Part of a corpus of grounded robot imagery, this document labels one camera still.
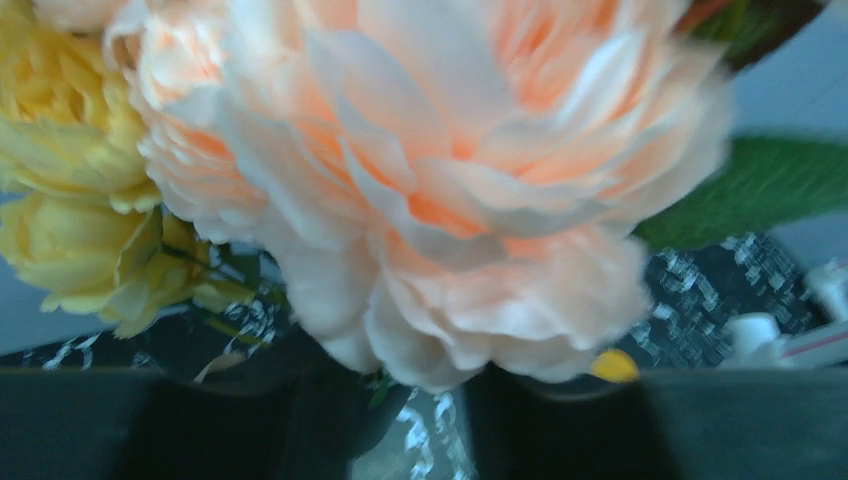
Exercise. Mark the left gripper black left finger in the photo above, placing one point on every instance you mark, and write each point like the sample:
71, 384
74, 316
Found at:
112, 423

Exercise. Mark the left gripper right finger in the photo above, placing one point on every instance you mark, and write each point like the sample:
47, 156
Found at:
669, 424

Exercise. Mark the yellow rose stem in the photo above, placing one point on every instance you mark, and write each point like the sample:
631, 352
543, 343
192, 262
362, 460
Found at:
114, 206

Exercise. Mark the peach rose stem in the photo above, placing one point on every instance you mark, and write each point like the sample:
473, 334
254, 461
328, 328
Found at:
446, 185

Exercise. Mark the orange tape measure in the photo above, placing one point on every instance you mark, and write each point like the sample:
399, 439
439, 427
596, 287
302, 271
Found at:
615, 366

